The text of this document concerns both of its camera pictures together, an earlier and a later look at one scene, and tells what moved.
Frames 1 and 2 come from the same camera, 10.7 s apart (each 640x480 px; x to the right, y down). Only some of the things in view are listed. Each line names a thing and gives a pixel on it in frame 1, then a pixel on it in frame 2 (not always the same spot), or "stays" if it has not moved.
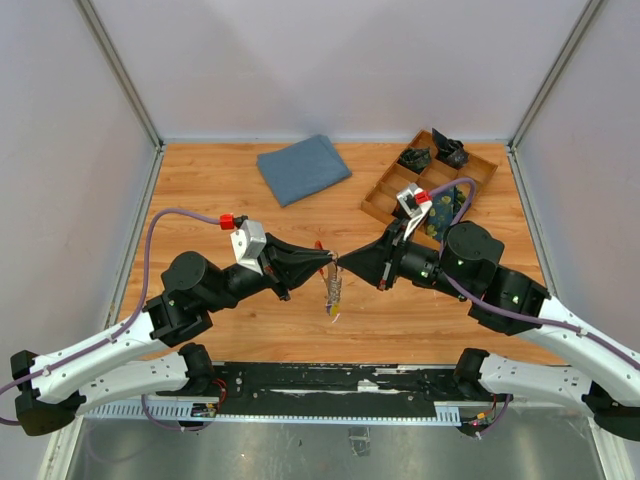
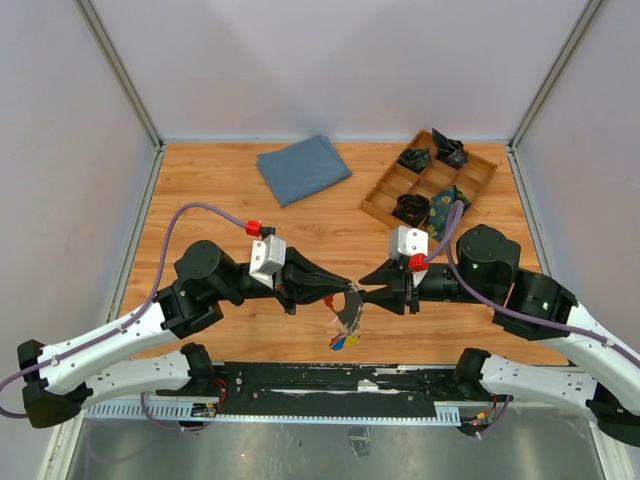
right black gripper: (377, 262) → (399, 288)
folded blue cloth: (300, 170) stays
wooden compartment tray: (382, 199) stays
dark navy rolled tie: (449, 151) stays
